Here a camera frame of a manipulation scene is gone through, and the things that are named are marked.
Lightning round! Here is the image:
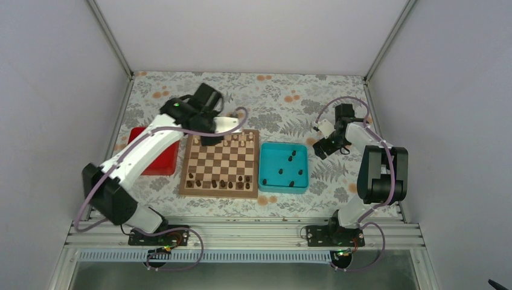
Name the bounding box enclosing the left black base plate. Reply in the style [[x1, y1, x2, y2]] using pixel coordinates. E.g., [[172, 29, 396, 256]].
[[127, 225, 190, 247]]

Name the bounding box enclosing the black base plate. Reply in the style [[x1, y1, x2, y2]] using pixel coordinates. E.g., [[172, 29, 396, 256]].
[[127, 225, 190, 247], [305, 225, 365, 247]]

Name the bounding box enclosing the wooden chess board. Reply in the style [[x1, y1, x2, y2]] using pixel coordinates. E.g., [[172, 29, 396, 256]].
[[179, 129, 260, 199]]

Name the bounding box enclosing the purple cable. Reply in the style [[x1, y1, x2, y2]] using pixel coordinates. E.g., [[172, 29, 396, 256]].
[[73, 106, 249, 272], [315, 95, 397, 272]]

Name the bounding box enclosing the floral patterned table mat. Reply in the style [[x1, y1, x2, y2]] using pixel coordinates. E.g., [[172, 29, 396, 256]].
[[115, 71, 366, 218]]

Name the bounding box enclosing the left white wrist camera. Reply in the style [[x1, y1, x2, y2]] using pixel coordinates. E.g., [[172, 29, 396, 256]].
[[214, 117, 242, 135]]

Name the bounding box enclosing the aluminium rail frame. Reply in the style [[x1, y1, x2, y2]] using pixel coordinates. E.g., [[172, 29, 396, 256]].
[[65, 219, 426, 250]]

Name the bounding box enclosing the teal plastic tray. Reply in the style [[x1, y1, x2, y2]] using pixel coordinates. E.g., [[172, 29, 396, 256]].
[[258, 142, 309, 195]]

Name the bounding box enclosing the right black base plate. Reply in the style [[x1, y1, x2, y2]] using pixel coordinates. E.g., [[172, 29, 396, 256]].
[[305, 225, 365, 247]]

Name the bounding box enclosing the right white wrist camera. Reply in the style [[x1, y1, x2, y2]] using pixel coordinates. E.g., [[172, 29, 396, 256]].
[[313, 119, 335, 139]]

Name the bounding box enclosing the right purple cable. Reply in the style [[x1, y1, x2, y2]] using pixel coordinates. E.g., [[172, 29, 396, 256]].
[[315, 95, 397, 272]]

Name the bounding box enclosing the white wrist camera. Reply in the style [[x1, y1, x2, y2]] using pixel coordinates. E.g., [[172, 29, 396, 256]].
[[214, 117, 242, 135], [313, 119, 335, 139]]

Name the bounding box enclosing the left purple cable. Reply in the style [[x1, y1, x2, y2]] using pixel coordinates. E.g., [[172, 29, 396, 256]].
[[73, 106, 249, 272]]

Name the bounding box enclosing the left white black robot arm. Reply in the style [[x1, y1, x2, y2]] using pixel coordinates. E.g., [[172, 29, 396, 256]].
[[82, 83, 238, 245]]

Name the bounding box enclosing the red plastic tray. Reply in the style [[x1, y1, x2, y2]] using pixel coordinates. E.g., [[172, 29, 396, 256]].
[[141, 141, 180, 176]]

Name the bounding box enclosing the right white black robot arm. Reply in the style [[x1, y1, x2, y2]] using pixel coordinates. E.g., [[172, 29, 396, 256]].
[[309, 103, 408, 247]]

